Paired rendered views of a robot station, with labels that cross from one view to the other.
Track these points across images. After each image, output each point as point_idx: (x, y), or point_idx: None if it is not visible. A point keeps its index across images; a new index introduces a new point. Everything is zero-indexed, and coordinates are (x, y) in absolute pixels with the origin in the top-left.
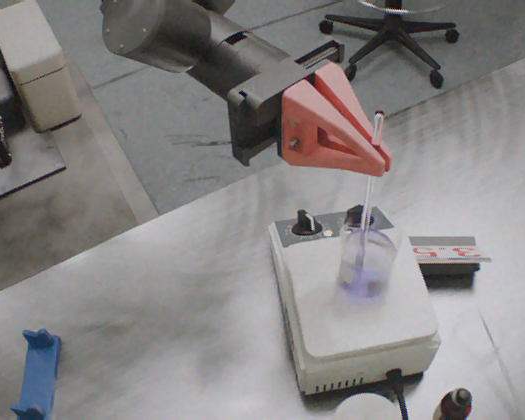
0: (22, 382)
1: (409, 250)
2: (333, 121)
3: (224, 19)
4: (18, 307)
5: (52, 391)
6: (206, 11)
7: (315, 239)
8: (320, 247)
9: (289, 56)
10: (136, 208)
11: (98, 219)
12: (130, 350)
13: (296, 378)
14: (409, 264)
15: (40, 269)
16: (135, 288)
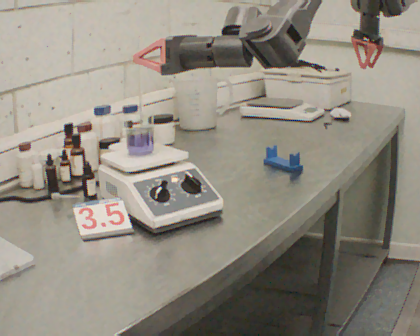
0: (287, 159)
1: (120, 163)
2: None
3: (230, 36)
4: (323, 171)
5: (272, 162)
6: (228, 24)
7: (179, 175)
8: (170, 155)
9: (186, 39)
10: None
11: None
12: (255, 178)
13: None
14: (119, 161)
15: None
16: (278, 187)
